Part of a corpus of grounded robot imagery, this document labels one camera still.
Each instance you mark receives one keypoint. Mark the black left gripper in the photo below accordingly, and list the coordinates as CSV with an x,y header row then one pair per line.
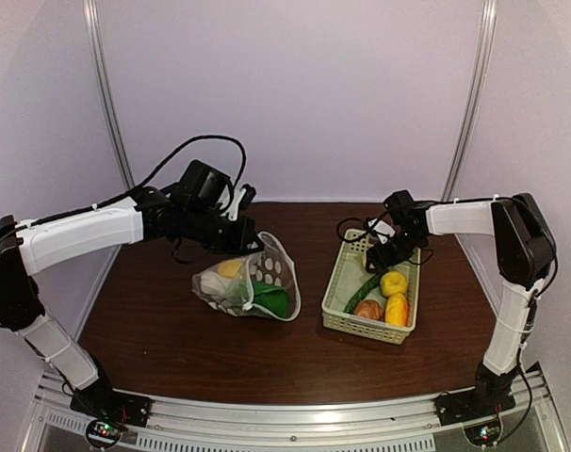
x,y
239,243

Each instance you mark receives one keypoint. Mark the left round circuit board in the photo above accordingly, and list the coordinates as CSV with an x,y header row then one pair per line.
x,y
103,435

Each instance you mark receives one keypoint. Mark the dark green cucumber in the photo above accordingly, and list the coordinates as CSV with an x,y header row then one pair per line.
x,y
361,293

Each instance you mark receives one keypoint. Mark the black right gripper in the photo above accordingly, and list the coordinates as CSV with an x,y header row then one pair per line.
x,y
382,259

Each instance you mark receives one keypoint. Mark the green white bok choy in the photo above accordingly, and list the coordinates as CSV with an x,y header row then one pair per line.
x,y
243,297

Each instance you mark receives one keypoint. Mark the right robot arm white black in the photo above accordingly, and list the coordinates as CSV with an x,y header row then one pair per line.
x,y
526,256

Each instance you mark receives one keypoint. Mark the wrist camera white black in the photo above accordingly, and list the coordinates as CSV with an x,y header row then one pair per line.
x,y
381,230
242,198

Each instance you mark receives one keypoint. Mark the left aluminium frame post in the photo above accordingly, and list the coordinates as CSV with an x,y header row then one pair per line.
x,y
92,23

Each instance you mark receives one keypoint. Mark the aluminium frame post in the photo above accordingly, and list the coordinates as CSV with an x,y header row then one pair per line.
x,y
92,23
487,31

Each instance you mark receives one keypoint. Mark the brown potato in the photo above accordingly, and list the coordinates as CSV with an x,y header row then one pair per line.
x,y
369,309

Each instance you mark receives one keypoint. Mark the right round circuit board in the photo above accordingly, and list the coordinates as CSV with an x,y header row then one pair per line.
x,y
483,434

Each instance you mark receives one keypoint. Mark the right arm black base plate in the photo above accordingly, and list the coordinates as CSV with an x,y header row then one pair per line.
x,y
465,406

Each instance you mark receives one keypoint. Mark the clear polka dot zip bag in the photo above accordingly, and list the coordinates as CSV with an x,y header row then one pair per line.
x,y
273,265

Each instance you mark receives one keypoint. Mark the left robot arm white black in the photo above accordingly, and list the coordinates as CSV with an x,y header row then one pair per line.
x,y
204,206

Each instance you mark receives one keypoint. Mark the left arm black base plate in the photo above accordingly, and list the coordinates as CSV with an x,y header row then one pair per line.
x,y
118,408

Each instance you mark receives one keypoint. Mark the round circuit board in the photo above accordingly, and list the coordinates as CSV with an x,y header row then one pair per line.
x,y
103,435
483,434

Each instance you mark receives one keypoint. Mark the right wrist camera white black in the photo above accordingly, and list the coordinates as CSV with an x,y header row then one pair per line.
x,y
381,230

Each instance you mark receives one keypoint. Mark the green perforated plastic basket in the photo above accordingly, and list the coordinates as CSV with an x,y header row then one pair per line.
x,y
348,276

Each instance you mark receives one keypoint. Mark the front aluminium rail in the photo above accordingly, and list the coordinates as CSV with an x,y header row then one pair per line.
x,y
404,424

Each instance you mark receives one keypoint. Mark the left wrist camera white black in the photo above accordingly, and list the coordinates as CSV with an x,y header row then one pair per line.
x,y
242,198

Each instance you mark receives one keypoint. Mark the orange yellow corn bread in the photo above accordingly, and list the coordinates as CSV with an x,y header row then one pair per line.
x,y
397,310

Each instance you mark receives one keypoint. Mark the right aluminium frame post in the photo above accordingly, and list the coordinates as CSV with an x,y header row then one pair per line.
x,y
487,31

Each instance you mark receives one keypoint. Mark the yellow green lemon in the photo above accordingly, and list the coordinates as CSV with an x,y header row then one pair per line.
x,y
393,283

